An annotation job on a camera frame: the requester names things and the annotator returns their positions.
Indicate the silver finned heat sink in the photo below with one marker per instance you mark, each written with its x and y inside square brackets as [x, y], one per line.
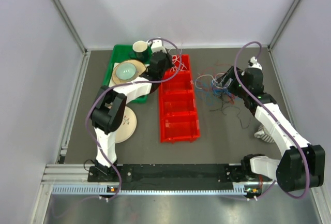
[263, 134]

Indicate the dark green cup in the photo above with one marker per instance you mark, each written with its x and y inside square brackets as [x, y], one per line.
[140, 51]

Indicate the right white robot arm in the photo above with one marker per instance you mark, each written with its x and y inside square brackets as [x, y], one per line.
[302, 164]

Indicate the green plastic tray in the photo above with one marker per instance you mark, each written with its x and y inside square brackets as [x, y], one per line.
[120, 53]

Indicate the red compartment bin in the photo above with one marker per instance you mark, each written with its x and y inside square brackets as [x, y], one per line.
[178, 114]

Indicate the teal bowl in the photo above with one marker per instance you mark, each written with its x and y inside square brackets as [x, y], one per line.
[125, 71]

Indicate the beige floral plate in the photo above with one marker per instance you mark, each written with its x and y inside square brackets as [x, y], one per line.
[127, 127]

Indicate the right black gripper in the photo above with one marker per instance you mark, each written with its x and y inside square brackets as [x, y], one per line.
[225, 78]

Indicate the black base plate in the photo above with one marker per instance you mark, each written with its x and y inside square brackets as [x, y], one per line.
[176, 176]

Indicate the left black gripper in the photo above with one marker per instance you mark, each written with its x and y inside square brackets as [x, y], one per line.
[168, 58]

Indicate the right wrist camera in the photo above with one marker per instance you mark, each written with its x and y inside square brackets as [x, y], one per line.
[253, 63]

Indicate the grey slotted cable duct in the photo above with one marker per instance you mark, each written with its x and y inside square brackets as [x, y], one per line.
[234, 190]

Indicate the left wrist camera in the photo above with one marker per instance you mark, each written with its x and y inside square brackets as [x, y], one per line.
[156, 45]

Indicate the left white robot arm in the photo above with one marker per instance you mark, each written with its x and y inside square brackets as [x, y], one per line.
[109, 108]

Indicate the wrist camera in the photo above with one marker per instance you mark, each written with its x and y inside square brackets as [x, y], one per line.
[253, 63]
[156, 45]

